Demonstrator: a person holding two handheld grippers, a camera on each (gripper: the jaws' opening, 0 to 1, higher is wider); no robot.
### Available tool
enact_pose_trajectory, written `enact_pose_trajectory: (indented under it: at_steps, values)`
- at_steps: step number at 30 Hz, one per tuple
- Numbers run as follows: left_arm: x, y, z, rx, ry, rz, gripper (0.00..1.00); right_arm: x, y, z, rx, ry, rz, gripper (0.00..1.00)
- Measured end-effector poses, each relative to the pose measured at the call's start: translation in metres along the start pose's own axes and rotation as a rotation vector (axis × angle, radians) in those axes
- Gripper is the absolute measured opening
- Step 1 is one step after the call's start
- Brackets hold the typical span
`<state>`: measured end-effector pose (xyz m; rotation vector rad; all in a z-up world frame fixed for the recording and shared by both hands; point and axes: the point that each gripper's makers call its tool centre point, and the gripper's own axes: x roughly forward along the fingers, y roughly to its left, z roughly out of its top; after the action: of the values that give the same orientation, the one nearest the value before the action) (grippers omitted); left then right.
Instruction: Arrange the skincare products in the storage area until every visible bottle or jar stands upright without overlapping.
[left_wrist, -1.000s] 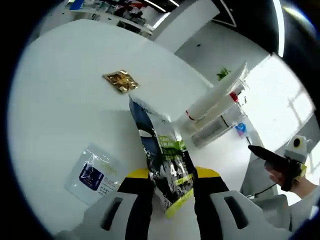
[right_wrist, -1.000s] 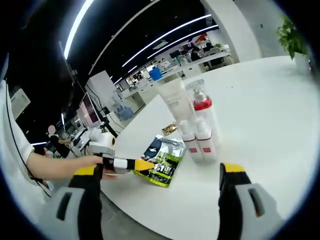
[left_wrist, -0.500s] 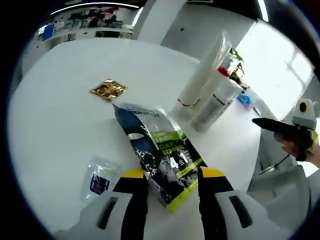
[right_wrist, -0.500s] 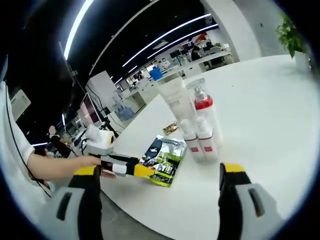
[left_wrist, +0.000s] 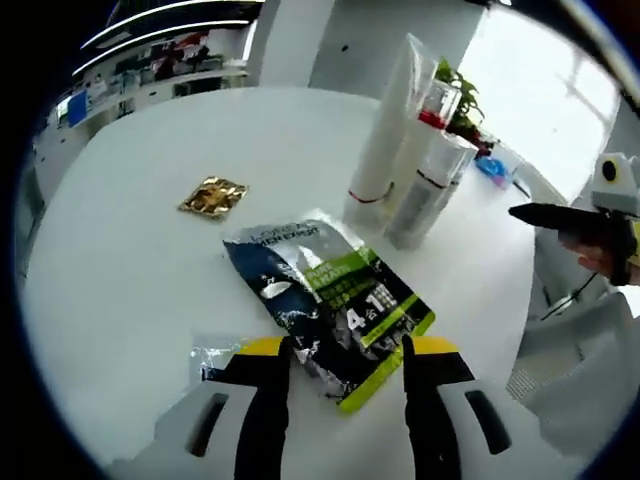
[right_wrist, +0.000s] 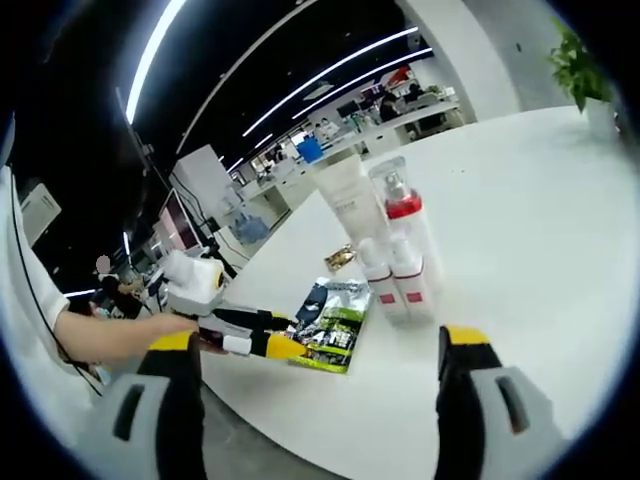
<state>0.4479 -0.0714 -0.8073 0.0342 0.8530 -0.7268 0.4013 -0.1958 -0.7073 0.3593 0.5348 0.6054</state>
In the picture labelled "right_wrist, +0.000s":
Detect red collar pump skincare bottle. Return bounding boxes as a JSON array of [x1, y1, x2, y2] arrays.
[[368, 157, 444, 302]]

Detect black green skincare sachet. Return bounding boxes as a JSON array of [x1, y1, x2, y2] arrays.
[[287, 277, 373, 376]]

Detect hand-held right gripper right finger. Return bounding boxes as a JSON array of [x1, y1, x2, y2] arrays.
[[437, 324, 561, 480]]

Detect white tall cabinet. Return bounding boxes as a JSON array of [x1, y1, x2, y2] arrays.
[[169, 144, 236, 227]]

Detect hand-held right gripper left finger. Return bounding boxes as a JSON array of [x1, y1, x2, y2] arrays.
[[112, 329, 206, 480]]

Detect blue box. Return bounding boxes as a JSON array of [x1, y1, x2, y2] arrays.
[[296, 138, 324, 163]]

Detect blue water jugs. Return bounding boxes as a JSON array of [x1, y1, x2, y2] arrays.
[[232, 212, 272, 247]]

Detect white office counter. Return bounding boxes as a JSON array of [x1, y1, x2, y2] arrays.
[[239, 94, 476, 201]]

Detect small white skincare bottle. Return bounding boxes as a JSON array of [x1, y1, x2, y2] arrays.
[[358, 237, 398, 327], [390, 238, 436, 329]]

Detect wide ceiling light panel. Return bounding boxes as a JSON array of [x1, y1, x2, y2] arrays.
[[124, 0, 189, 124]]

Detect gold foil skincare sachet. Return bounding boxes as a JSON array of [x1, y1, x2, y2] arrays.
[[323, 243, 358, 269]]

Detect person's left hand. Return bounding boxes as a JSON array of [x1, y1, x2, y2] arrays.
[[144, 315, 201, 335]]

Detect white skincare tube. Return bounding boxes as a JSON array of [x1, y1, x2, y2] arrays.
[[310, 153, 379, 252]]

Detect black cable on shirt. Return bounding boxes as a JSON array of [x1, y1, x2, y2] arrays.
[[9, 169, 104, 399]]

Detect long ceiling light strip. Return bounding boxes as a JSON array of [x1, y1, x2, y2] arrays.
[[292, 47, 434, 121], [242, 27, 419, 137]]

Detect green potted plant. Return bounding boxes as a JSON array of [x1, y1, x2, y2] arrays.
[[547, 17, 620, 140]]

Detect pink screen monitor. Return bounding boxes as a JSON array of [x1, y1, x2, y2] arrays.
[[157, 187, 202, 252]]

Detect person in white shirt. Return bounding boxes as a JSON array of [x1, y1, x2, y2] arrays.
[[0, 164, 72, 401]]

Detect ceiling air conditioner unit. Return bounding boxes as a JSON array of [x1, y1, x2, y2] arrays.
[[19, 182, 64, 247]]

